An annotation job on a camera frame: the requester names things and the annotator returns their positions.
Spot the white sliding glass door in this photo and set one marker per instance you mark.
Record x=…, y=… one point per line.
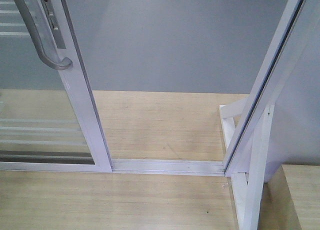
x=48, y=118

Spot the grey metal door handle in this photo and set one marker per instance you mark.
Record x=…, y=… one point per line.
x=36, y=39

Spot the aluminium floor door track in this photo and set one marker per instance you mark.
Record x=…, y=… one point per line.
x=168, y=167

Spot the grey door lock plate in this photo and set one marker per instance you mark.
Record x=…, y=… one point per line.
x=53, y=23

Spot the wooden base platform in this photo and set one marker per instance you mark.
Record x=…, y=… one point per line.
x=110, y=110

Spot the white support brace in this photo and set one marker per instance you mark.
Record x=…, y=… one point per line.
x=248, y=175

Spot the light wooden box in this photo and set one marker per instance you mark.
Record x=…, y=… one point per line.
x=291, y=198

